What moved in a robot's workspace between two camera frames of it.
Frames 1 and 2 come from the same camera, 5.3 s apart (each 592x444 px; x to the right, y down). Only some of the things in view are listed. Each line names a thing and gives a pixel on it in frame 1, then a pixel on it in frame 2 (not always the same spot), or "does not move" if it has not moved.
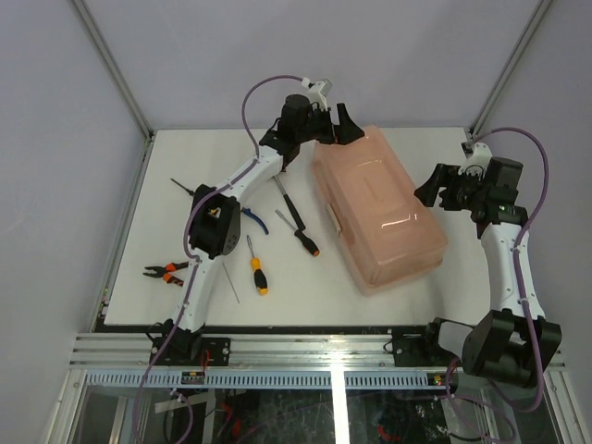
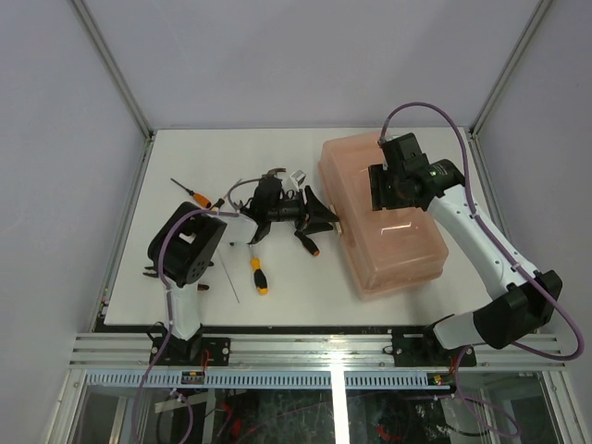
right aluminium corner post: (508, 67) does not move
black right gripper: (440, 178) -> (378, 199)
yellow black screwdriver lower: (259, 276) does not move
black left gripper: (344, 130) -> (316, 211)
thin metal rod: (231, 285) does not move
